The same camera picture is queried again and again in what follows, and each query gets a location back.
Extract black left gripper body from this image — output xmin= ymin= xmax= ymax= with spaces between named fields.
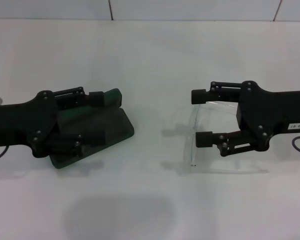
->
xmin=0 ymin=89 xmax=59 ymax=159

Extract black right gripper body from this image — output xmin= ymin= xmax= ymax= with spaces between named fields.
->
xmin=236 ymin=80 xmax=300 ymax=153

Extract clear white glasses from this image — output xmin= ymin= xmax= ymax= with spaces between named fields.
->
xmin=187 ymin=99 xmax=270 ymax=175

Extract green glasses case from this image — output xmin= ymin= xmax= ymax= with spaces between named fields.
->
xmin=49 ymin=87 xmax=135 ymax=170

